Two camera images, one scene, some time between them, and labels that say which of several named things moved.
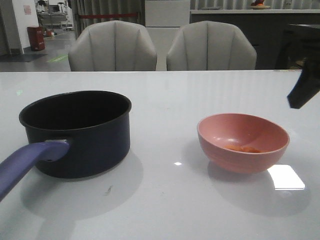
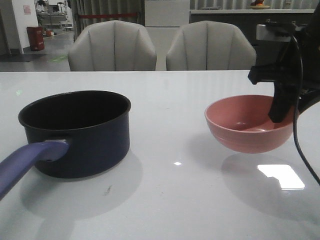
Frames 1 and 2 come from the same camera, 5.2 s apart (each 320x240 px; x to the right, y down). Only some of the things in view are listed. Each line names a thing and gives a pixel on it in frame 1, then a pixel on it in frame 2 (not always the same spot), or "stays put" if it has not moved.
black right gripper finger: x=308 y=84 → x=290 y=64
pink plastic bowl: x=242 y=143 → x=242 y=124
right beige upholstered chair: x=210 y=45 stays put
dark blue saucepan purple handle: x=70 y=134 stays put
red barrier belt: x=99 y=15 stays put
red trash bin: x=36 y=37 stays put
